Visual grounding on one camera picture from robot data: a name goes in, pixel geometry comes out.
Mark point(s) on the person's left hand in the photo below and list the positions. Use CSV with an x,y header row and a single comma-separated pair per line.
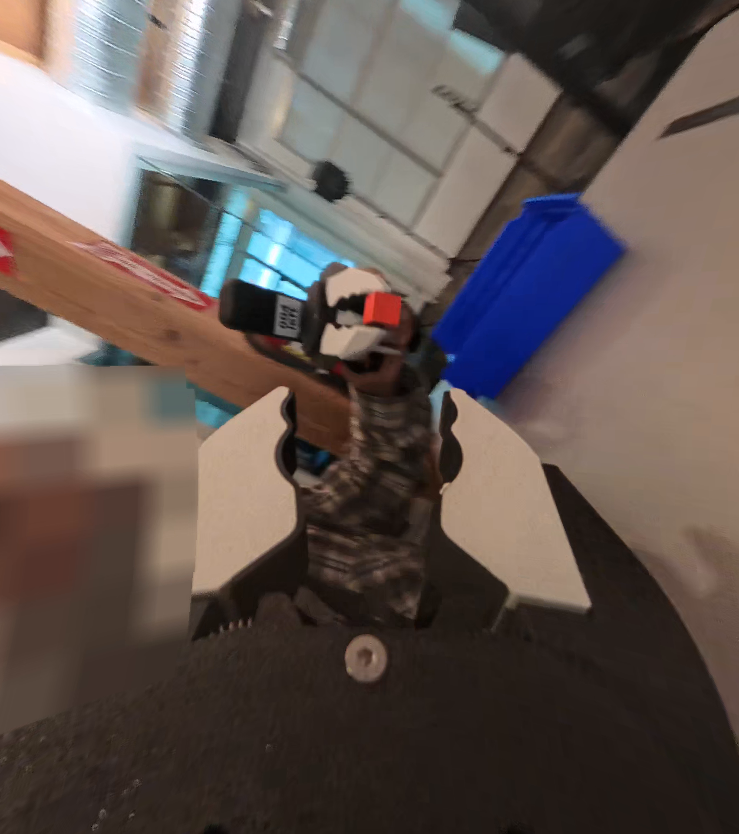
x,y
395,371

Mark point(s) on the person's left forearm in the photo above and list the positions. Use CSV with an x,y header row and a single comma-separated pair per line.
x,y
369,521

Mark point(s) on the silver ventilation duct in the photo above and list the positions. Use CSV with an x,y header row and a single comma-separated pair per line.
x,y
148,58

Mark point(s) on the red wooden cube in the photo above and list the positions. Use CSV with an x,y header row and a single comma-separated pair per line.
x,y
384,308

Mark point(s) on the large glass window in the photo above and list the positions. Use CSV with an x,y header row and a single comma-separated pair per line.
x,y
265,247

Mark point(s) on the wooden panel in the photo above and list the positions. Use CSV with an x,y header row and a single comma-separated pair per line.
x,y
50,273

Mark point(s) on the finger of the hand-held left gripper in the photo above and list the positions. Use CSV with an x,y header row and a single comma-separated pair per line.
x,y
350,340
356,281

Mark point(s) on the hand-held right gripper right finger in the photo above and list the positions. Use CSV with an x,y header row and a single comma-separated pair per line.
x,y
513,521

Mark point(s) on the blue plastic bin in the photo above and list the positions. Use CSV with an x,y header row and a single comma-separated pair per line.
x,y
526,293

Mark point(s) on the black ceiling device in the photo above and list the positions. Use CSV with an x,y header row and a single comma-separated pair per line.
x,y
330,179

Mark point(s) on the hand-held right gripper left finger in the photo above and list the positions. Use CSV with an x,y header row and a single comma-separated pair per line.
x,y
239,508

